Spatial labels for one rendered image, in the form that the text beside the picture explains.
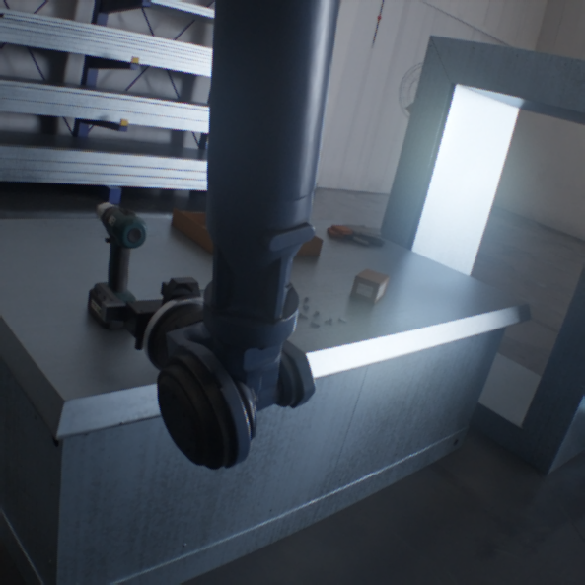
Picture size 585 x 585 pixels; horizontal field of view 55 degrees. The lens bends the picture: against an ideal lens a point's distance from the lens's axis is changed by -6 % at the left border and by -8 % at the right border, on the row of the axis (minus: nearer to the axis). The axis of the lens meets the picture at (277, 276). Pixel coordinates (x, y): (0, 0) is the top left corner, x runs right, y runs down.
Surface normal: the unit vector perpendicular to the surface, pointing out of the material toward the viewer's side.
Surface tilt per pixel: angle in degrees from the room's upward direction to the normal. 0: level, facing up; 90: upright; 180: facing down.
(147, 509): 90
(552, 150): 90
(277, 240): 98
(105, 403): 67
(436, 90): 90
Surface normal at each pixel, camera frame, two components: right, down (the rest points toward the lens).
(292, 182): 0.52, 0.51
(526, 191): -0.76, 0.04
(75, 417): 0.69, -0.02
